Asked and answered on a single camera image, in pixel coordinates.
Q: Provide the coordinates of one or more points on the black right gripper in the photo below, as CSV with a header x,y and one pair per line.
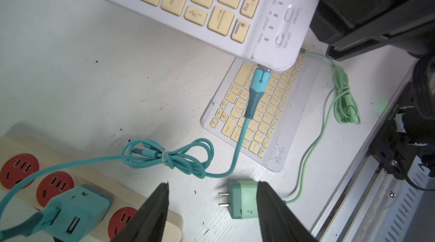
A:
x,y
353,27

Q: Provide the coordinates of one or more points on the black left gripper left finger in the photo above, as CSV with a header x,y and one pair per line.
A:
x,y
148,223

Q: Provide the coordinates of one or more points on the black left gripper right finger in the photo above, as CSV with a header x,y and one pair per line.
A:
x,y
277,222

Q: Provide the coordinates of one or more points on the light green usb charger plug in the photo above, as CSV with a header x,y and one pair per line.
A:
x,y
241,199

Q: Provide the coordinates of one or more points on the white keyboard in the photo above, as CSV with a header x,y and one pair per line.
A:
x,y
269,33
278,115

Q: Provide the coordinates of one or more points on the teal usb charger plug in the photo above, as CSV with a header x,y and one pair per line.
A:
x,y
79,211

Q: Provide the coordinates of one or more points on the aluminium frame rail base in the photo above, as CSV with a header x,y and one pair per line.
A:
x,y
370,205

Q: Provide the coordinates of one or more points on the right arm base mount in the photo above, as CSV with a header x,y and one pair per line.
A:
x,y
404,136

